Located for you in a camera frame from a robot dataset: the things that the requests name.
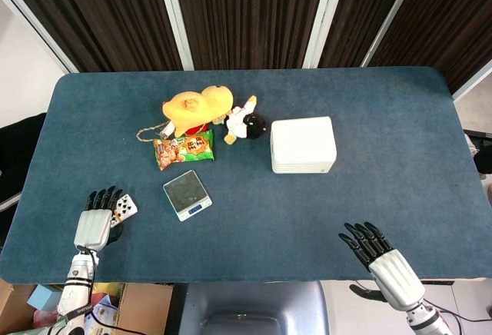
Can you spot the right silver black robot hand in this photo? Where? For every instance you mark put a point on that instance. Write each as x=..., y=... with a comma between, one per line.
x=392, y=277

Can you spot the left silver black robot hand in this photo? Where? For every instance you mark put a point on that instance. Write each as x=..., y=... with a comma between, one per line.
x=92, y=229

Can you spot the playing cards deck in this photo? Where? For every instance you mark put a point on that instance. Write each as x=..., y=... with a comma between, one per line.
x=127, y=206

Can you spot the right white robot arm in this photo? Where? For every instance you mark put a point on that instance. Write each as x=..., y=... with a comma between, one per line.
x=426, y=321

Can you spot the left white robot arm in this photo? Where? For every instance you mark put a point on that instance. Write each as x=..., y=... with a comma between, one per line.
x=77, y=285

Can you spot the silver kitchen scale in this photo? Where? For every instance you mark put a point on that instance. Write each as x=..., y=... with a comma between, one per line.
x=184, y=193

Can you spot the light blue block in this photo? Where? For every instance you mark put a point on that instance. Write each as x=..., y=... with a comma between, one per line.
x=44, y=296

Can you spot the brown cardboard box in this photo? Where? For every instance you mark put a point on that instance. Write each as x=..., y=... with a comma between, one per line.
x=146, y=308

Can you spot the black chair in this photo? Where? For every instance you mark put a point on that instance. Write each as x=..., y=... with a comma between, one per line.
x=19, y=146

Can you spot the blue table cloth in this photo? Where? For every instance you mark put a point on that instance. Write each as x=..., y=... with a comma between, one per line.
x=288, y=216

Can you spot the green orange snack bag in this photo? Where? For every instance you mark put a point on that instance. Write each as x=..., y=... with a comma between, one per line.
x=184, y=148

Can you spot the red packet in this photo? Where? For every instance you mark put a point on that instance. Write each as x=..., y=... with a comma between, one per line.
x=198, y=129

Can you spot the black equipment stand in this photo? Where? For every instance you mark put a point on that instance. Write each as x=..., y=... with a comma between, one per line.
x=480, y=150

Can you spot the yellow plush toy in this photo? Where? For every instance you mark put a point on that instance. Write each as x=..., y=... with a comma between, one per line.
x=196, y=108

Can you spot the white ribbed plastic box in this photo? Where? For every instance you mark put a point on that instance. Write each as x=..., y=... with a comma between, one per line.
x=303, y=143

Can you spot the black white penguin plush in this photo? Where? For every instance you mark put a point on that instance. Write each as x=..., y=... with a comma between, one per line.
x=253, y=123

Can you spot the dark slatted screen panel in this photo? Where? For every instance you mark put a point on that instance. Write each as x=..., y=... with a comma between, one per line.
x=449, y=16
x=96, y=12
x=365, y=12
x=250, y=12

